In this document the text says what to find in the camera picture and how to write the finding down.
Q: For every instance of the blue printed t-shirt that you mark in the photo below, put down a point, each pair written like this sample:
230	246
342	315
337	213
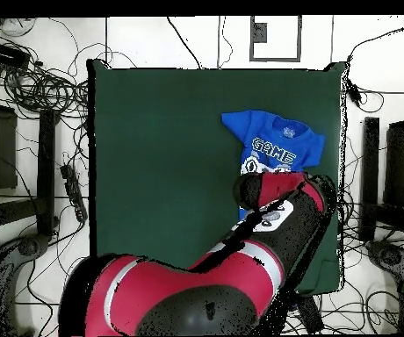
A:
275	123

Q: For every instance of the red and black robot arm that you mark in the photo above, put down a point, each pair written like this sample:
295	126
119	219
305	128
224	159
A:
188	281

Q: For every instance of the dark green table cloth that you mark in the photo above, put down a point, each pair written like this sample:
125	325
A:
152	140

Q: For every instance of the black power strip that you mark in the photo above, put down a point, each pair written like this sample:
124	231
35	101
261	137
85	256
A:
311	314
73	191

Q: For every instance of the black power adapter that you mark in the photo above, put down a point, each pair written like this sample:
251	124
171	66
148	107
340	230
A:
354	93

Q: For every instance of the grey wheeled base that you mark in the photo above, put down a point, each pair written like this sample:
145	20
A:
390	256
30	245

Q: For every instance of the black electronics box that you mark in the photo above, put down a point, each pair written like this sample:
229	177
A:
7	55

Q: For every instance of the black frame stand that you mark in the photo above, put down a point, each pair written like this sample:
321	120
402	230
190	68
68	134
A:
370	175
46	158

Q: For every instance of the grey square frame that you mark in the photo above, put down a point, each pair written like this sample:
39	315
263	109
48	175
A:
258	33

